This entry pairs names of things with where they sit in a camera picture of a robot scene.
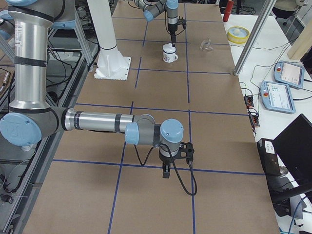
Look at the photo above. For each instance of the white enamel mug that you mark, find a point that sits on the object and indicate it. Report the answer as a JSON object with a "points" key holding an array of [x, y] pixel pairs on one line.
{"points": [[169, 56]]}

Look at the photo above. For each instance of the orange black connector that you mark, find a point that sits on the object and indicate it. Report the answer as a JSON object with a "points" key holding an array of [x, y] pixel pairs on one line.
{"points": [[254, 119], [249, 101]]}

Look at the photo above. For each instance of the aluminium frame post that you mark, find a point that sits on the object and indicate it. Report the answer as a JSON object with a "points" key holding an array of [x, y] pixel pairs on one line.
{"points": [[261, 19]]}

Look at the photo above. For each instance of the wooden board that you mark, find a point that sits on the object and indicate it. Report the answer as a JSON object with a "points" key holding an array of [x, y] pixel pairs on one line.
{"points": [[302, 44]]}

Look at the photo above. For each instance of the white pedestal column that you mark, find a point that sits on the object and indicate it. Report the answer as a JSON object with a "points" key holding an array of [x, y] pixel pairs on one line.
{"points": [[111, 63]]}

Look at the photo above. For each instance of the far blue teach pendant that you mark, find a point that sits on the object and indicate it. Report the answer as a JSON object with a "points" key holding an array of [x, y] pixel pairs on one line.
{"points": [[289, 73]]}

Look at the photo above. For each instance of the black laptop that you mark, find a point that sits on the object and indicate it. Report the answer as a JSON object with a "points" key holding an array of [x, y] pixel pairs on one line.
{"points": [[294, 147]]}

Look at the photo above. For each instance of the brown paper table mat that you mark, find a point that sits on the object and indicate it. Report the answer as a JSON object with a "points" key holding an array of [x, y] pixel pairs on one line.
{"points": [[97, 184]]}

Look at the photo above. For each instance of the near blue teach pendant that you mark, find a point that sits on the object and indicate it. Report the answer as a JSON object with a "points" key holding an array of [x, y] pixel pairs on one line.
{"points": [[277, 97]]}

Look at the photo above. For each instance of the far orange black connector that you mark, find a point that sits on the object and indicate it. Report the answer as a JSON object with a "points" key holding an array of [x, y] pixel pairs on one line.
{"points": [[249, 101]]}

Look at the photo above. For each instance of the black box with label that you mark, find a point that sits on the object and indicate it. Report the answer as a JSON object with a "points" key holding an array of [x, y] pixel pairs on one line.
{"points": [[268, 157]]}

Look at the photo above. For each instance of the near orange black connector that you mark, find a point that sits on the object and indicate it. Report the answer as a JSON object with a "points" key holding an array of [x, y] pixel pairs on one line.
{"points": [[254, 119]]}

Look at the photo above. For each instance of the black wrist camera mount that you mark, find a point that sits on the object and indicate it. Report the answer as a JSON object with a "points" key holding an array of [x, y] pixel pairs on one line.
{"points": [[182, 21], [186, 151]]}

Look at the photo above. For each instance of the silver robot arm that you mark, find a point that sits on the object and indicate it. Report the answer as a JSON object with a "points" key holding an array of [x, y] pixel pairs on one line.
{"points": [[151, 11], [31, 118]]}

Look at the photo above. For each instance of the blue teach pendant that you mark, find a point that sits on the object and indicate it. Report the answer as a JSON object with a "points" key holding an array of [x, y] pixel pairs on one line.
{"points": [[277, 97], [289, 73]]}

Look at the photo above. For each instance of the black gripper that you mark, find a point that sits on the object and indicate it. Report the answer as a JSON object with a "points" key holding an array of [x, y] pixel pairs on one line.
{"points": [[165, 161], [172, 27]]}

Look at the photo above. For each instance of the red bottle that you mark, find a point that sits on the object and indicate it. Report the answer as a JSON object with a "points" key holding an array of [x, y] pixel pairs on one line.
{"points": [[228, 10]]}

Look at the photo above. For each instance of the yellow tape roll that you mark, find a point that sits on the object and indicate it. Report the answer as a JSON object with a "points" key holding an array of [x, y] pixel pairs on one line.
{"points": [[238, 34]]}

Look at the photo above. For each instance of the white mug lid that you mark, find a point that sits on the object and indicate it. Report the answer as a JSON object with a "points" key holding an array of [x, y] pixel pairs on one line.
{"points": [[169, 48]]}

